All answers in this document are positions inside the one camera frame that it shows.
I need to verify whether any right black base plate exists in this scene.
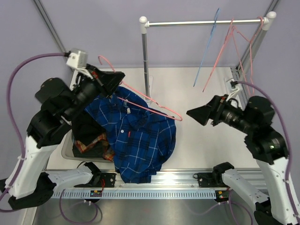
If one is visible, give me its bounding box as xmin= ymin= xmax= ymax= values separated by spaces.
xmin=193 ymin=172 xmax=228 ymax=188

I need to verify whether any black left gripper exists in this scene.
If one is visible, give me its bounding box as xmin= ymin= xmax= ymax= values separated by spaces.
xmin=64 ymin=63 xmax=125 ymax=120

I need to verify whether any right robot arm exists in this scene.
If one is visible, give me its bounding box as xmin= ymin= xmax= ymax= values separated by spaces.
xmin=186 ymin=95 xmax=300 ymax=225

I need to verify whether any black shirt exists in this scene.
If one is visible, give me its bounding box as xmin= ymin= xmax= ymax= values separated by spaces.
xmin=71 ymin=111 xmax=107 ymax=146

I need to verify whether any aluminium front rail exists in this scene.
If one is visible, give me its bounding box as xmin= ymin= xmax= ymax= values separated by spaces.
xmin=44 ymin=169 xmax=268 ymax=190

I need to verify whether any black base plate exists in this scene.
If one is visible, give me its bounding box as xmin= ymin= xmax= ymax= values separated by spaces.
xmin=193 ymin=172 xmax=228 ymax=188
xmin=74 ymin=172 xmax=117 ymax=188

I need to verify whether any red plaid shirt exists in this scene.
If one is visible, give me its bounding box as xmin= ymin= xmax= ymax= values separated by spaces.
xmin=72 ymin=133 xmax=115 ymax=162

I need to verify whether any purple floor cable left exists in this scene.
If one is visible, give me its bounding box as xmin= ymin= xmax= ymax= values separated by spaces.
xmin=58 ymin=188 xmax=105 ymax=223

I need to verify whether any right aluminium frame post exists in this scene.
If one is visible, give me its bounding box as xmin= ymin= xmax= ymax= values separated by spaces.
xmin=236 ymin=0 xmax=281 ymax=76

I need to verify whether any pink hanger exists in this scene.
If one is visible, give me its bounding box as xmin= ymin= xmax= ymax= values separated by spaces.
xmin=237 ymin=17 xmax=269 ymax=84
xmin=202 ymin=18 xmax=248 ymax=92
xmin=97 ymin=55 xmax=183 ymax=122

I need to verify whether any white slotted cable duct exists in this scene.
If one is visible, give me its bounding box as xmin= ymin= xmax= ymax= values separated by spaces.
xmin=52 ymin=189 xmax=217 ymax=199

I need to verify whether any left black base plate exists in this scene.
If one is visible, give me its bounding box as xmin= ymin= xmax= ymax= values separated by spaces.
xmin=74 ymin=172 xmax=117 ymax=188

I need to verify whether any purple floor cable right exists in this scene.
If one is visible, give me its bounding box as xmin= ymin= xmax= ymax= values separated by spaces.
xmin=187 ymin=189 xmax=255 ymax=225

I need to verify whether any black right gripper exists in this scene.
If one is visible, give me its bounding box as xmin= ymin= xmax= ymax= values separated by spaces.
xmin=187 ymin=94 xmax=255 ymax=135

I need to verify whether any purple floor cable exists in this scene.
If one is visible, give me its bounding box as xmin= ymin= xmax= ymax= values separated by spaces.
xmin=58 ymin=188 xmax=105 ymax=223
xmin=187 ymin=189 xmax=255 ymax=225

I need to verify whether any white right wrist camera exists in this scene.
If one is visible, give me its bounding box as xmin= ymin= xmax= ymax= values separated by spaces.
xmin=225 ymin=78 xmax=243 ymax=101

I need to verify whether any left aluminium frame post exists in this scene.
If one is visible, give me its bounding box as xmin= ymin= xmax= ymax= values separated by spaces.
xmin=31 ymin=0 xmax=67 ymax=53

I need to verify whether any metal clothes rack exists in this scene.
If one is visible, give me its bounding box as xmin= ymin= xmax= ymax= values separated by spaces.
xmin=139 ymin=8 xmax=277 ymax=101

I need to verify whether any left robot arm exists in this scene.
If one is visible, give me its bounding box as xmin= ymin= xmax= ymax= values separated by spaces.
xmin=0 ymin=66 xmax=125 ymax=211

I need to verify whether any grey plastic bin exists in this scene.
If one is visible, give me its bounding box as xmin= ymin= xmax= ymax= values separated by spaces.
xmin=61 ymin=131 xmax=113 ymax=164

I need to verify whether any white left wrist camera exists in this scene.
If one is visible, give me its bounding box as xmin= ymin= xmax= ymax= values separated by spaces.
xmin=66 ymin=48 xmax=93 ymax=79

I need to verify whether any light blue hanger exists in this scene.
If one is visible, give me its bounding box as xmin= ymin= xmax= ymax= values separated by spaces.
xmin=193 ymin=8 xmax=221 ymax=87

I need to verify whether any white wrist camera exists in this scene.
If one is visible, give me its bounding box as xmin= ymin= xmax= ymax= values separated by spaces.
xmin=66 ymin=48 xmax=93 ymax=79
xmin=225 ymin=78 xmax=243 ymax=101

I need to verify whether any blue shirt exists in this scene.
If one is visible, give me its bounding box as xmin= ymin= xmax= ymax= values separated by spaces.
xmin=85 ymin=87 xmax=176 ymax=184

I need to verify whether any aluminium frame post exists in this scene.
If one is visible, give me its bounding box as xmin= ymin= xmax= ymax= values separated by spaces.
xmin=236 ymin=0 xmax=281 ymax=76
xmin=31 ymin=0 xmax=67 ymax=53

